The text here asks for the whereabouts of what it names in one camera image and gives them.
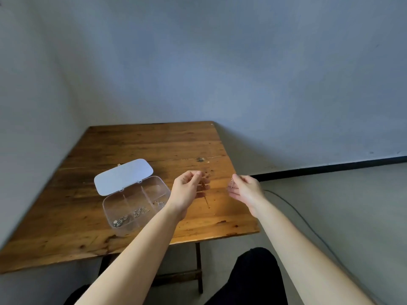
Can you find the person's left hand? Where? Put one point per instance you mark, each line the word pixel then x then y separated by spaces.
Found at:
pixel 184 190

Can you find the wooden folding table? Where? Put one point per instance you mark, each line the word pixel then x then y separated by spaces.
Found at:
pixel 143 142

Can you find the person's right forearm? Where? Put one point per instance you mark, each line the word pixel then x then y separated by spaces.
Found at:
pixel 302 257

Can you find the clear plastic box white lid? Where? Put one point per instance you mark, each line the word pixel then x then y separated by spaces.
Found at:
pixel 127 174

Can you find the person's left forearm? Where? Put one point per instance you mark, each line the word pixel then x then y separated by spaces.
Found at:
pixel 136 260

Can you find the thin silver chain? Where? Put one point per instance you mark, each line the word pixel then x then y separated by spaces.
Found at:
pixel 160 204

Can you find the person's black trousers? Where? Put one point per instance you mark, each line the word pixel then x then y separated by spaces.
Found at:
pixel 254 276

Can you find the person's right hand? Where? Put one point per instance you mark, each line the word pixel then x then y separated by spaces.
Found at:
pixel 248 190

